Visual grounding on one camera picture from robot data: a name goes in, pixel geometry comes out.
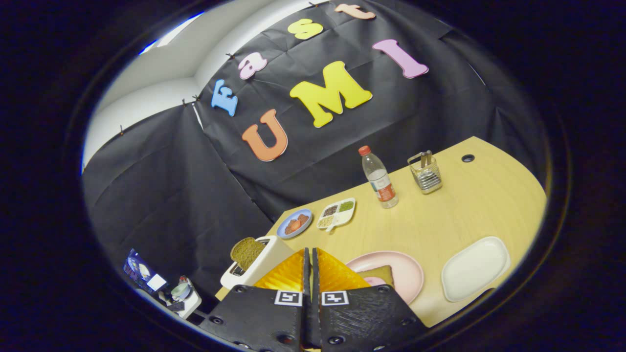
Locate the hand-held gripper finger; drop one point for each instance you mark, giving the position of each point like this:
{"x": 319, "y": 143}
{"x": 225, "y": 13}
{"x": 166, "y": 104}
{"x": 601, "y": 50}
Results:
{"x": 315, "y": 274}
{"x": 306, "y": 274}

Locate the brown bread slice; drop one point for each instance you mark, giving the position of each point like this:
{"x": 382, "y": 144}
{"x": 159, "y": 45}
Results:
{"x": 247, "y": 253}
{"x": 379, "y": 273}

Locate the white toaster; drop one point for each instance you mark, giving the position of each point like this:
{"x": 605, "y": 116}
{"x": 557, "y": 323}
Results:
{"x": 266, "y": 258}

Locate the small blue plate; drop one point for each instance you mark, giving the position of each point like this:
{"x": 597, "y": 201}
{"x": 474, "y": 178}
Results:
{"x": 282, "y": 232}

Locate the red tomato slices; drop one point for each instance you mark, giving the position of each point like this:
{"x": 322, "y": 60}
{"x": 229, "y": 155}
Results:
{"x": 296, "y": 224}

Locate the white divided condiment tray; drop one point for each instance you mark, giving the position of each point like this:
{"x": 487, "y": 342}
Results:
{"x": 336, "y": 214}

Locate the pink round plate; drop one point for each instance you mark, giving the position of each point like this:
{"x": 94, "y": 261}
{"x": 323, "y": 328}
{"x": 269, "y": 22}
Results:
{"x": 403, "y": 269}

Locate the clear plastic water bottle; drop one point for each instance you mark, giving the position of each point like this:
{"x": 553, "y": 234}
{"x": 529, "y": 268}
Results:
{"x": 381, "y": 183}

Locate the small white stand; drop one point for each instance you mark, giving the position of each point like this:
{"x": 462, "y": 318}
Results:
{"x": 188, "y": 300}

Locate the metal cutlery holder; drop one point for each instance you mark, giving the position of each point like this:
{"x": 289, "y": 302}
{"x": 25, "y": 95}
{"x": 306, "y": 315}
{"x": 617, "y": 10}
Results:
{"x": 426, "y": 178}

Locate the white rectangular plate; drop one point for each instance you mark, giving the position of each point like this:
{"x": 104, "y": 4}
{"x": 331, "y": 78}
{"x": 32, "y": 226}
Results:
{"x": 474, "y": 269}

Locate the blue printed box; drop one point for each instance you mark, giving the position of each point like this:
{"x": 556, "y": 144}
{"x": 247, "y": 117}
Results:
{"x": 139, "y": 271}

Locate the black table grommet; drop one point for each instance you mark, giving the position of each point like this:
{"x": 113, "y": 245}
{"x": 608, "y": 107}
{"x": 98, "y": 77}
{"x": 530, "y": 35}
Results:
{"x": 468, "y": 158}

